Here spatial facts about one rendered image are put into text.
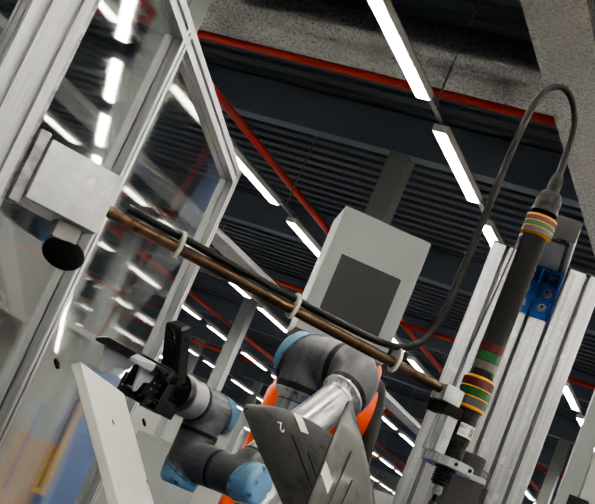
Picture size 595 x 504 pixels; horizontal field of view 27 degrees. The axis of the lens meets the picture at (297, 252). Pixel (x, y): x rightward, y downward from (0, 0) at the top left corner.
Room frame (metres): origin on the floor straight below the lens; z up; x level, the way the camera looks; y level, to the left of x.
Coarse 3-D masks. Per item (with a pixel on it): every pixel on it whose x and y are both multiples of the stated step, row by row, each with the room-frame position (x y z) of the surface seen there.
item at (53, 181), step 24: (48, 144) 1.33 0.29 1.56; (24, 168) 1.33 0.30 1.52; (48, 168) 1.32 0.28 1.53; (72, 168) 1.33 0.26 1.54; (96, 168) 1.35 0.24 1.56; (24, 192) 1.33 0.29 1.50; (48, 192) 1.33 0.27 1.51; (72, 192) 1.34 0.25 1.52; (96, 192) 1.35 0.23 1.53; (48, 216) 1.38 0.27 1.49; (72, 216) 1.34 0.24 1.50; (96, 216) 1.36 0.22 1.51
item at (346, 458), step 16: (352, 416) 1.37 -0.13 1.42; (336, 432) 1.32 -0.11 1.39; (352, 432) 1.36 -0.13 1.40; (336, 448) 1.32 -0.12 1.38; (352, 448) 1.36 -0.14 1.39; (336, 464) 1.32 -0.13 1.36; (352, 464) 1.36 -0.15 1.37; (320, 480) 1.29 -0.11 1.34; (336, 480) 1.33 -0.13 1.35; (352, 480) 1.36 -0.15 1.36; (368, 480) 1.41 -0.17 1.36; (320, 496) 1.29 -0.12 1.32; (336, 496) 1.33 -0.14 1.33; (352, 496) 1.37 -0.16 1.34; (368, 496) 1.41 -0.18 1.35
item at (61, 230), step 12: (48, 228) 1.38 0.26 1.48; (60, 228) 1.36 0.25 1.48; (72, 228) 1.37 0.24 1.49; (48, 240) 1.37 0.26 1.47; (60, 240) 1.37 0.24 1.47; (72, 240) 1.37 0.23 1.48; (48, 252) 1.37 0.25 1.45; (60, 252) 1.36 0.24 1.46; (72, 252) 1.37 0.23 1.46; (60, 264) 1.37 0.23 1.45; (72, 264) 1.38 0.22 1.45
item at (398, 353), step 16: (544, 96) 1.61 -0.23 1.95; (528, 112) 1.60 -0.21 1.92; (576, 112) 1.64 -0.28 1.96; (576, 128) 1.64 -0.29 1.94; (512, 144) 1.60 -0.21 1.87; (496, 192) 1.60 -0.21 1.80; (128, 208) 1.40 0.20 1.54; (160, 224) 1.42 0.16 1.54; (480, 224) 1.60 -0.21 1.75; (176, 240) 1.44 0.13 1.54; (192, 240) 1.44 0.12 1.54; (176, 256) 1.43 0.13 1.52; (224, 256) 1.46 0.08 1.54; (464, 256) 1.61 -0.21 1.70; (240, 272) 1.47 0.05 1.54; (464, 272) 1.60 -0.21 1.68; (272, 288) 1.49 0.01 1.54; (304, 304) 1.51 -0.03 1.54; (448, 304) 1.60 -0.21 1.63; (336, 320) 1.54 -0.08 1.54; (368, 336) 1.56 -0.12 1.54; (400, 352) 1.58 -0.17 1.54
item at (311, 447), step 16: (256, 416) 1.64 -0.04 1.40; (272, 416) 1.66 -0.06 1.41; (288, 416) 1.69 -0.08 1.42; (256, 432) 1.63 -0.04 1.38; (272, 432) 1.65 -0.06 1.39; (288, 432) 1.67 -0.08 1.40; (320, 432) 1.73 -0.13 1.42; (272, 448) 1.63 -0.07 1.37; (288, 448) 1.65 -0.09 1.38; (304, 448) 1.67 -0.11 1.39; (320, 448) 1.70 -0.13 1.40; (272, 464) 1.62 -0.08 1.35; (288, 464) 1.63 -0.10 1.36; (304, 464) 1.65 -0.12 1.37; (320, 464) 1.67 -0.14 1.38; (272, 480) 1.61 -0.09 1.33; (288, 480) 1.62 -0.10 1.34; (304, 480) 1.64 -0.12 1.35; (288, 496) 1.61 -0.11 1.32; (304, 496) 1.62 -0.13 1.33
